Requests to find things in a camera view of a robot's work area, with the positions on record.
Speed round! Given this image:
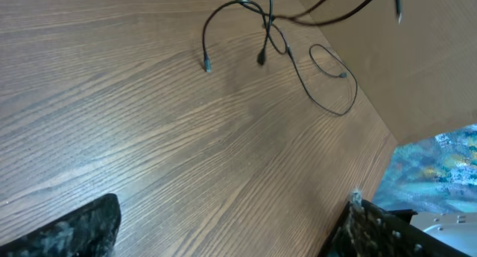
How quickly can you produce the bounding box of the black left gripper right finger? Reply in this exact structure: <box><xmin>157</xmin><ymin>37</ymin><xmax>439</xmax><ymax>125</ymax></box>
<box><xmin>320</xmin><ymin>190</ymin><xmax>466</xmax><ymax>257</ymax></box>

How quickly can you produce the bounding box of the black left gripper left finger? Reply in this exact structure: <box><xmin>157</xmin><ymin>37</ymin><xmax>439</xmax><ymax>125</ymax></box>
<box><xmin>1</xmin><ymin>193</ymin><xmax>121</xmax><ymax>257</ymax></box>

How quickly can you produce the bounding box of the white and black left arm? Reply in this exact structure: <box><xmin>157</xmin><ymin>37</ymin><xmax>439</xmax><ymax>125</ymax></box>
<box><xmin>1</xmin><ymin>191</ymin><xmax>476</xmax><ymax>257</ymax></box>

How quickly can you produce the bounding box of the colourful painted board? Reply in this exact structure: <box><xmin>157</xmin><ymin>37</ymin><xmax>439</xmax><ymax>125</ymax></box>
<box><xmin>373</xmin><ymin>124</ymin><xmax>476</xmax><ymax>213</ymax></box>

